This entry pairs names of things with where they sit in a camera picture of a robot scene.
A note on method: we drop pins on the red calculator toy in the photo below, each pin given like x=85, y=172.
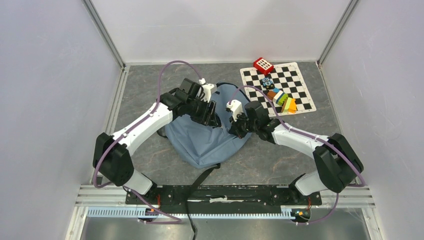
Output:
x=263, y=66

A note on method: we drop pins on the blue robot toy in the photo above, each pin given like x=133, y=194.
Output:
x=267, y=83

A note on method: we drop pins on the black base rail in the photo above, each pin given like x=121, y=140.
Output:
x=228, y=199

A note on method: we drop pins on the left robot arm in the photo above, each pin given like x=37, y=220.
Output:
x=113, y=152

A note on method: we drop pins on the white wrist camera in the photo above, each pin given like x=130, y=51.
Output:
x=206, y=90
x=235, y=107

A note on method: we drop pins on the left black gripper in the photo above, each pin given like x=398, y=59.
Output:
x=207, y=118

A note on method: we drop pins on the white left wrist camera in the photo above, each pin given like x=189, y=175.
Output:
x=206, y=90

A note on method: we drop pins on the colourful block stack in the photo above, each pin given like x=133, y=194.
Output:
x=277, y=96

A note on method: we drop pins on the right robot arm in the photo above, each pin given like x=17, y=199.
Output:
x=337, y=164

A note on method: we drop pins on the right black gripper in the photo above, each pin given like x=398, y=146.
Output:
x=235, y=127

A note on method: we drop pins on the checkered chess board mat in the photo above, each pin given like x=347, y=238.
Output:
x=286, y=77

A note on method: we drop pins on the blue student backpack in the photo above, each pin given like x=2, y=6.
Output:
x=205, y=146

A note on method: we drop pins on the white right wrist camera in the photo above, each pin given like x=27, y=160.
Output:
x=235, y=107

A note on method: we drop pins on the orange yellow block toy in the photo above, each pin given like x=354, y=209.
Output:
x=289, y=106

